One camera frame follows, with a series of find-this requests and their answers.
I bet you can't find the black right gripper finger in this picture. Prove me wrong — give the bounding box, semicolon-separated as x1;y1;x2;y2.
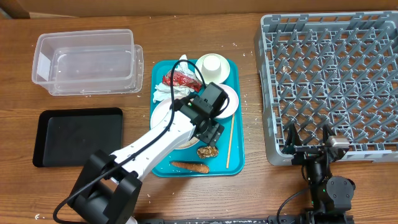
285;123;301;147
322;124;335;145

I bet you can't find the red snack wrapper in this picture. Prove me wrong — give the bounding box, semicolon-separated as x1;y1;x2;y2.
162;71;201;92

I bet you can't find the large white plate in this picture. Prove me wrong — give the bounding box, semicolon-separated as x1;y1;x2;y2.
150;98;199;150

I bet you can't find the brown crumbly food scrap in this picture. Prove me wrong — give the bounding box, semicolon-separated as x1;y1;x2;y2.
197;146;219;159

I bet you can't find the white napkin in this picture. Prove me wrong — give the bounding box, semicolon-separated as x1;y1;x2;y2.
152;62;198;103

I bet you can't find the orange carrot piece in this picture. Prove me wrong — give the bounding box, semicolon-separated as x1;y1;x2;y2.
170;161;210;174

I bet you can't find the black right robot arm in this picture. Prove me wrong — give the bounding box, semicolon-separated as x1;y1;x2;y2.
275;124;356;224

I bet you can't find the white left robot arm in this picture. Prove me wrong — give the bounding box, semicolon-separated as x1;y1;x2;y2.
66;83;229;223

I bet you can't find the pink bowl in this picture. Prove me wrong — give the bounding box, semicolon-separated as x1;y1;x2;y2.
216;84;239;119

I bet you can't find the wooden chopstick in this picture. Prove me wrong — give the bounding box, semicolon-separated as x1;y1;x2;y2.
226;113;235;169

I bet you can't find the white upturned cup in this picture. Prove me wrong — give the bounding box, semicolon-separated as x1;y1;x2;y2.
201;55;221;79

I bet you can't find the teal serving tray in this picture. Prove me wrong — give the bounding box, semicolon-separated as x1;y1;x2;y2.
150;59;245;177

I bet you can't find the grey dish rack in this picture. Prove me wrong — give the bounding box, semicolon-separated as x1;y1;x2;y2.
254;11;397;166

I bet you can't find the clear plastic bin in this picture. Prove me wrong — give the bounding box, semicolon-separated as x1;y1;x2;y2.
31;29;144;96

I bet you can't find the black tray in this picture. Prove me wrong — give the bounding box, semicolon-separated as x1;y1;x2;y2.
32;108;123;167

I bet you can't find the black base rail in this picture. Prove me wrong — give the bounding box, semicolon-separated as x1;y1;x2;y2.
136;215;355;224

